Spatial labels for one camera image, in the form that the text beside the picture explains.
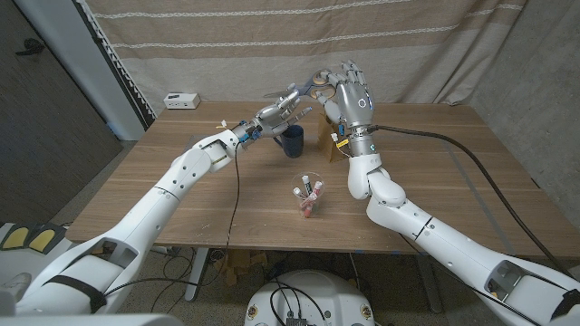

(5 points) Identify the beige striped curtain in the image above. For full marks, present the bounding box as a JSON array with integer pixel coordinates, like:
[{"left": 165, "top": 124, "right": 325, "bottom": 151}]
[{"left": 83, "top": 0, "right": 529, "bottom": 106}]

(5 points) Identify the black door handle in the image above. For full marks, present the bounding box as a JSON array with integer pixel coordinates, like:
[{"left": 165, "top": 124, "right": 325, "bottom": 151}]
[{"left": 14, "top": 38, "right": 45, "bottom": 58}]

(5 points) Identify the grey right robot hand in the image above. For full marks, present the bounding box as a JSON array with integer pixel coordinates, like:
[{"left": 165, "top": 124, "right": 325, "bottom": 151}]
[{"left": 315, "top": 61, "right": 381, "bottom": 158}]

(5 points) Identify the white power strip box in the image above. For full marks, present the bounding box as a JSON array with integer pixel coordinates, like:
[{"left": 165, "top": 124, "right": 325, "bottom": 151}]
[{"left": 163, "top": 92, "right": 202, "bottom": 110}]

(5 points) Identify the brown paper bag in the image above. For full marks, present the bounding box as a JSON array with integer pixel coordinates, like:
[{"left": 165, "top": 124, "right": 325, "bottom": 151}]
[{"left": 316, "top": 112, "right": 351, "bottom": 164}]

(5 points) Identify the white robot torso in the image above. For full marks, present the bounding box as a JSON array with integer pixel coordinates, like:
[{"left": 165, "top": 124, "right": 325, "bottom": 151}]
[{"left": 244, "top": 269, "right": 376, "bottom": 326}]

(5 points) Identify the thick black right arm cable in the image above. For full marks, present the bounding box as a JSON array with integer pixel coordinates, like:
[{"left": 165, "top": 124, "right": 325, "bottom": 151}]
[{"left": 371, "top": 124, "right": 575, "bottom": 280}]

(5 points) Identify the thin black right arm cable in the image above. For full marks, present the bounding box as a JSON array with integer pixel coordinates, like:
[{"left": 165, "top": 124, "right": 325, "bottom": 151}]
[{"left": 400, "top": 234, "right": 543, "bottom": 326}]

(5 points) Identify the pile of wooden blocks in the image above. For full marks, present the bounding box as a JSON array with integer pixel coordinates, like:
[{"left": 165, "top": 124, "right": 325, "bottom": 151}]
[{"left": 212, "top": 250, "right": 269, "bottom": 286}]

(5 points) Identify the white door frame post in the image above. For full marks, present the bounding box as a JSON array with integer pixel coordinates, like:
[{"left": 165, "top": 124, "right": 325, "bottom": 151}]
[{"left": 13, "top": 0, "right": 146, "bottom": 141}]

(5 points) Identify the clear plastic cup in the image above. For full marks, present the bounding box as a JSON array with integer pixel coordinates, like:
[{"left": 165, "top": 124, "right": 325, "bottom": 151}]
[{"left": 291, "top": 171, "right": 325, "bottom": 219}]

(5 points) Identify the black torso cable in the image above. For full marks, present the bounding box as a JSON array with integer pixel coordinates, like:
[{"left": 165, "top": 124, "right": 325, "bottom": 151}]
[{"left": 270, "top": 280, "right": 328, "bottom": 326}]

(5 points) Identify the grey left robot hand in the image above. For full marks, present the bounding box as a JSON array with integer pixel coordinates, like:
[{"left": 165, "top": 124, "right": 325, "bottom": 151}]
[{"left": 234, "top": 88, "right": 314, "bottom": 144}]

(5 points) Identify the white table leg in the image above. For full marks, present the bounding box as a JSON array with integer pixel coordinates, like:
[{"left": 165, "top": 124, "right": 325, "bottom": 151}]
[{"left": 184, "top": 247, "right": 210, "bottom": 303}]

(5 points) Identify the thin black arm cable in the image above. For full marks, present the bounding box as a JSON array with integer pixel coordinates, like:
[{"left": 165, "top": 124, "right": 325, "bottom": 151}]
[
  {"left": 101, "top": 142, "right": 242, "bottom": 298},
  {"left": 400, "top": 234, "right": 543, "bottom": 326}
]

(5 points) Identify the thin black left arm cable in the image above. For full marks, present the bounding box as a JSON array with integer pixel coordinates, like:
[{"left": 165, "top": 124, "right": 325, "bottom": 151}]
[{"left": 101, "top": 142, "right": 242, "bottom": 298}]

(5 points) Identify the navy blue mug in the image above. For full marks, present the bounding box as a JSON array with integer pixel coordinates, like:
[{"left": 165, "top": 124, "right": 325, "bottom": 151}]
[{"left": 273, "top": 124, "right": 305, "bottom": 159}]

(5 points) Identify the grey table leg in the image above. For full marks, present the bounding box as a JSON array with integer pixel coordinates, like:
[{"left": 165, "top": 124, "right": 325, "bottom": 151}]
[{"left": 415, "top": 254, "right": 443, "bottom": 314}]

